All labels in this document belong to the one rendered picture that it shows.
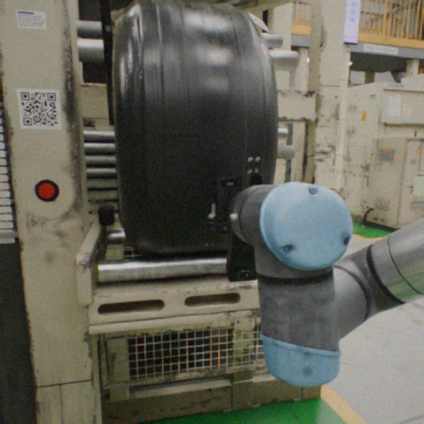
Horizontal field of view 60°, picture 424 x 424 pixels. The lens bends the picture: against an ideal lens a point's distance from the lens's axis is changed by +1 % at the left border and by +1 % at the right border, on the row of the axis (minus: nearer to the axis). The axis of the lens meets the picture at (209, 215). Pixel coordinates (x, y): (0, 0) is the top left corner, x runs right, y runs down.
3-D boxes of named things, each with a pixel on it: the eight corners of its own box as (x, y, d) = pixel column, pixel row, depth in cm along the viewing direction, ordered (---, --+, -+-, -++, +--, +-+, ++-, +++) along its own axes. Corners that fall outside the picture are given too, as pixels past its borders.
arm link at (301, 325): (371, 356, 39) (365, 255, 38) (315, 406, 32) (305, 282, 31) (307, 337, 45) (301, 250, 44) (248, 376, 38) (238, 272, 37)
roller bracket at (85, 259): (77, 307, 68) (74, 257, 67) (97, 249, 107) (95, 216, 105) (96, 306, 69) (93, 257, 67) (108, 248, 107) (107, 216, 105)
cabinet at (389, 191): (397, 234, 472) (407, 136, 448) (363, 225, 526) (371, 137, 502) (447, 229, 503) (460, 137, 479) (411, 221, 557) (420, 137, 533)
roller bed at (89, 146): (57, 226, 113) (50, 128, 108) (66, 217, 128) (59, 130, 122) (122, 224, 117) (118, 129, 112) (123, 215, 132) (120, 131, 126)
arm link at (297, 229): (278, 288, 30) (270, 185, 29) (240, 262, 41) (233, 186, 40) (363, 275, 31) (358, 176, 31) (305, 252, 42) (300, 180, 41)
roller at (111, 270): (91, 260, 72) (93, 260, 76) (91, 283, 71) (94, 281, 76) (259, 250, 79) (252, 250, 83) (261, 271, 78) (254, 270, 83)
